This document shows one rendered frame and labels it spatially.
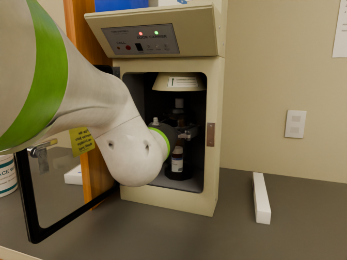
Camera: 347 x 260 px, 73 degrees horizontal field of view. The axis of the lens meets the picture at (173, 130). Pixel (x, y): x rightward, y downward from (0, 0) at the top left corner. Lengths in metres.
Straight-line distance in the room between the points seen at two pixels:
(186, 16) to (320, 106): 0.71
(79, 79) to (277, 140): 0.99
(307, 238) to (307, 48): 0.68
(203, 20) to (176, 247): 0.54
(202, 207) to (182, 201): 0.06
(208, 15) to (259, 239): 0.57
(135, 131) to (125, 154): 0.04
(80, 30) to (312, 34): 0.82
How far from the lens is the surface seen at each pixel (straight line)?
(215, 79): 0.65
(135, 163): 0.42
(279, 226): 0.79
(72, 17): 0.73
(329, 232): 0.83
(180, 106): 0.77
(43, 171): 0.59
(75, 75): 0.19
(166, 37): 0.61
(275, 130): 1.10
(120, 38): 0.67
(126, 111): 0.44
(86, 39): 0.76
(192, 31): 0.59
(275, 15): 1.09
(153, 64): 0.70
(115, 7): 0.64
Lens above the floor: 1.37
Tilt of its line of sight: 14 degrees down
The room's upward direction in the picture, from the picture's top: straight up
